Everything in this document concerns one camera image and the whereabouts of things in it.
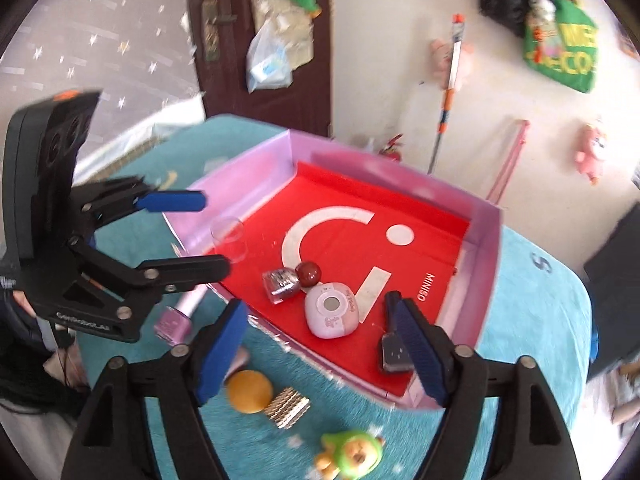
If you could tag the green yellow toy figure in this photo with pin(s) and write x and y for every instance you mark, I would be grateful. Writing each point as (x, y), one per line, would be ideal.
(352, 455)

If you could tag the small pink plush toy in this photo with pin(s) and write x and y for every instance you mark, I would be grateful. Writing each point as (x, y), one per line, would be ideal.
(591, 152)

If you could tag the glitter nail polish bottle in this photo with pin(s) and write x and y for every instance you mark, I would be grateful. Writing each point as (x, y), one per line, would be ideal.
(282, 282)

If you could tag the brown wooden door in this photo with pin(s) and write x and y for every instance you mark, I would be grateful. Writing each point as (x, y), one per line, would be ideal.
(300, 95)

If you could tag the pink rounded pocket device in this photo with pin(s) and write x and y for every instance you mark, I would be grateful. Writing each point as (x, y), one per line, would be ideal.
(330, 312)

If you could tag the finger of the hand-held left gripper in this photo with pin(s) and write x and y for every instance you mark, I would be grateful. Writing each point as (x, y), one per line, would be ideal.
(172, 201)
(190, 270)

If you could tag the black nail polish bottle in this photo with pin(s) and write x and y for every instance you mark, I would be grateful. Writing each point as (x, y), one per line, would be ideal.
(392, 355)

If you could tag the dark clothing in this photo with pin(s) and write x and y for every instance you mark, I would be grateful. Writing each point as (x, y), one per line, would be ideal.
(30, 380)

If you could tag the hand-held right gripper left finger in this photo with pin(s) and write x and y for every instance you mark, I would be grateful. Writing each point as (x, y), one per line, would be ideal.
(222, 355)

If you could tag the pink nail polish bottle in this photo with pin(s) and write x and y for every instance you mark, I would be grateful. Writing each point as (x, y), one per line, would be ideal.
(172, 322)

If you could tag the gold studded cap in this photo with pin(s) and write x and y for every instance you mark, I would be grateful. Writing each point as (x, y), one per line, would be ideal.
(286, 407)

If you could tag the pink plush pig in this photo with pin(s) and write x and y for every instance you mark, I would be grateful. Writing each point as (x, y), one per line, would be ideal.
(442, 60)

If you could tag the clear hanging wall organizer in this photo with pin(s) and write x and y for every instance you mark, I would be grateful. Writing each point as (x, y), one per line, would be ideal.
(300, 35)

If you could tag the green tote bag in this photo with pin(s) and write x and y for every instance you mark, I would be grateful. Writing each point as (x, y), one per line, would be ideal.
(565, 55)

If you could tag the white plush dog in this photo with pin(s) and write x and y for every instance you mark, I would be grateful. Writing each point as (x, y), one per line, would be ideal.
(542, 7)

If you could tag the pink plastic stick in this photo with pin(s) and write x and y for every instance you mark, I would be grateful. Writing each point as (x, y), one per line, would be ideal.
(510, 160)

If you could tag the side table with dark cloth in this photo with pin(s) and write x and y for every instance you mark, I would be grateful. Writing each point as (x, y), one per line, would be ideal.
(615, 300)

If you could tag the grey starry wall sheet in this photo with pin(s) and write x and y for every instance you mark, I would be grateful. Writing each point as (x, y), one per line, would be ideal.
(100, 35)

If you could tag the white plastic bag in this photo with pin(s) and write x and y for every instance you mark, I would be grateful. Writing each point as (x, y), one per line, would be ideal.
(267, 60)

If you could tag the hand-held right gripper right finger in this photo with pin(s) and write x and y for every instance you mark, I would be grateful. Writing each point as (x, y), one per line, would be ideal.
(417, 350)

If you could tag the clear glass cup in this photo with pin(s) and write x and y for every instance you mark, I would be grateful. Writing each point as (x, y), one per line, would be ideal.
(230, 245)

